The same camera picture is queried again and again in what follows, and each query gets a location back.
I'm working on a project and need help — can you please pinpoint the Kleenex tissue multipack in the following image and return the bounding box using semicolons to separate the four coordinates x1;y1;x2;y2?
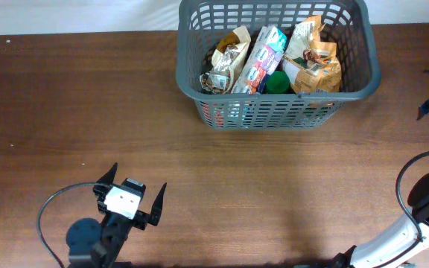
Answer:
231;25;287;95

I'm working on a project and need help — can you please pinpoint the brown white snack bag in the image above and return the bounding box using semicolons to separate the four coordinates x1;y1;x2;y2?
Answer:
200;26;251;94

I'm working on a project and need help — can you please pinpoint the grey plastic basket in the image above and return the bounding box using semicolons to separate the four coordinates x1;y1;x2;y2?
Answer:
176;0;381;130

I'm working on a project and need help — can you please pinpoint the orange snack bag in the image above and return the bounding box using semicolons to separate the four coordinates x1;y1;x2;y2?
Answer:
281;15;342;94

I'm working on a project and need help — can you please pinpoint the green lid jar with label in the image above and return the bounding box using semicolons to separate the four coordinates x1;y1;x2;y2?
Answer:
265;71;290;94

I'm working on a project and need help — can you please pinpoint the red spaghetti packet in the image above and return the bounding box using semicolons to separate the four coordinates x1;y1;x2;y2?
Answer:
201;102;239;128

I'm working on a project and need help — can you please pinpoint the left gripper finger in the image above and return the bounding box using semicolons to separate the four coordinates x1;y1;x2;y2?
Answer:
149;183;167;226
98;162;118;185

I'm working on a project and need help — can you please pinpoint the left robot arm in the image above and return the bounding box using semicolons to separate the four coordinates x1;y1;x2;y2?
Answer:
66;164;166;268

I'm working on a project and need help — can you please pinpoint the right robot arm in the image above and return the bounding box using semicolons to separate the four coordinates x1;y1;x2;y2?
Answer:
328;151;429;267

